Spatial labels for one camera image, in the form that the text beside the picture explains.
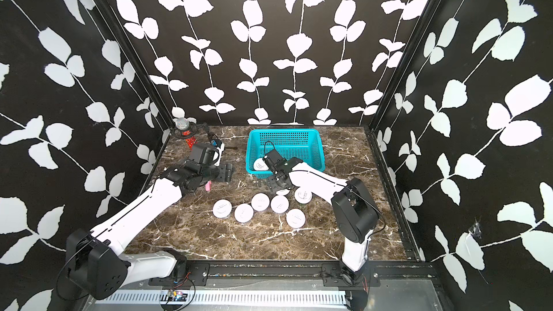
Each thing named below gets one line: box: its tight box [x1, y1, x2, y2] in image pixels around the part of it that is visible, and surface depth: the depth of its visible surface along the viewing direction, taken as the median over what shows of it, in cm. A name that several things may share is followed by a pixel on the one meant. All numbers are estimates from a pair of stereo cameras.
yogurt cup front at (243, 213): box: [234, 203, 255, 224], surface depth 84 cm
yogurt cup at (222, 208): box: [211, 197, 233, 219], surface depth 85 cm
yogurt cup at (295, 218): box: [285, 208, 307, 229], surface depth 83 cm
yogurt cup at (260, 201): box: [250, 192, 271, 211], surface depth 88 cm
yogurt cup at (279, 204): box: [270, 195, 289, 214], surface depth 87 cm
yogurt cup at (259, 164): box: [253, 157, 269, 171], surface depth 97 cm
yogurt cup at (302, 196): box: [294, 186, 313, 205], surface depth 88 cm
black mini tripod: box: [190, 122, 239, 150], surface depth 92 cm
